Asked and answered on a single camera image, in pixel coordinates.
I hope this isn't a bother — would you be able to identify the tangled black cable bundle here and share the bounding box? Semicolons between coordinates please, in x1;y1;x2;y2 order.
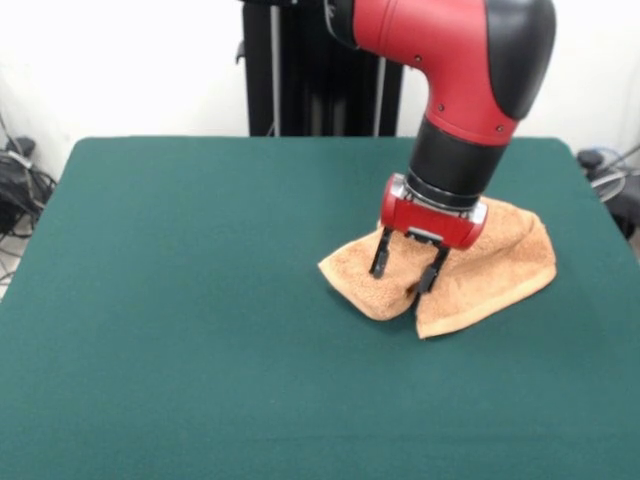
0;149;59;241

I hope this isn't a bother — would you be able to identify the dark green table cloth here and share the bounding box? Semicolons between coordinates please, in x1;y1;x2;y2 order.
0;135;640;480

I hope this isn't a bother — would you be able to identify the tan terry towel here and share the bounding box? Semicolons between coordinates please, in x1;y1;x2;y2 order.
317;198;558;341

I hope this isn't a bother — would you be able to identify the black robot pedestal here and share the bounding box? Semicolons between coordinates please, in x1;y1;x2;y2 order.
232;0;404;137

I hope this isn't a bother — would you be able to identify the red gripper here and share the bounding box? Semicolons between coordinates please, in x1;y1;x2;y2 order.
368;172;489;297

